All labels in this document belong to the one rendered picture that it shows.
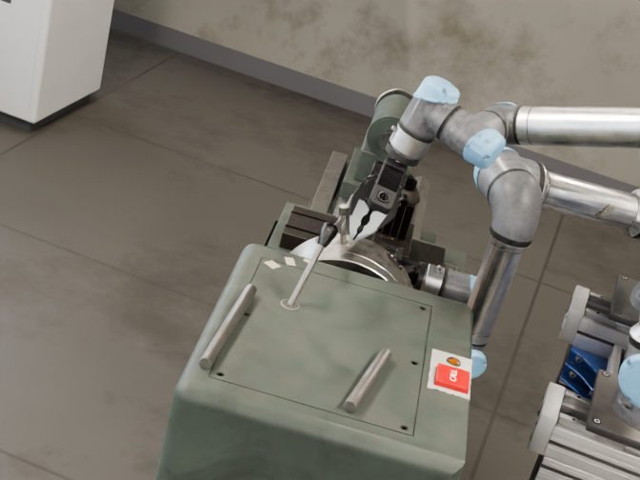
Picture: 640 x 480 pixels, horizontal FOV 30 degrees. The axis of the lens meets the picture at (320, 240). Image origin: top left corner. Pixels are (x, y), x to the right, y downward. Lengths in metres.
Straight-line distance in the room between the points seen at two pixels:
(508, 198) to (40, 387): 1.95
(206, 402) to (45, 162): 3.63
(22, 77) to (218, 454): 3.84
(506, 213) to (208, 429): 0.94
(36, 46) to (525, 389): 2.62
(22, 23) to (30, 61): 0.17
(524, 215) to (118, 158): 3.30
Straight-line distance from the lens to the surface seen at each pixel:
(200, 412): 1.94
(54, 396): 3.99
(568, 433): 2.42
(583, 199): 2.78
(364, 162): 3.61
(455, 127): 2.22
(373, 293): 2.32
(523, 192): 2.60
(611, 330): 2.86
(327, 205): 3.56
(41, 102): 5.68
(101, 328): 4.35
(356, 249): 2.51
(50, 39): 5.58
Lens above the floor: 2.35
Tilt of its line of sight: 26 degrees down
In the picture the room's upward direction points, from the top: 15 degrees clockwise
